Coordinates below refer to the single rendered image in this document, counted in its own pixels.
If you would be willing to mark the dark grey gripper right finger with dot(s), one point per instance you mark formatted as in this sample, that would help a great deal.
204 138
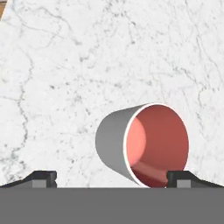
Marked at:
181 177

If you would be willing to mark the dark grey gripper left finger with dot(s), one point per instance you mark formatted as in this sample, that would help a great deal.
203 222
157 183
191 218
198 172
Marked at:
40 177

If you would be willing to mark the grey cup with red inside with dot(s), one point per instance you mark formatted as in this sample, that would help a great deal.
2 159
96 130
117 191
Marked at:
151 143

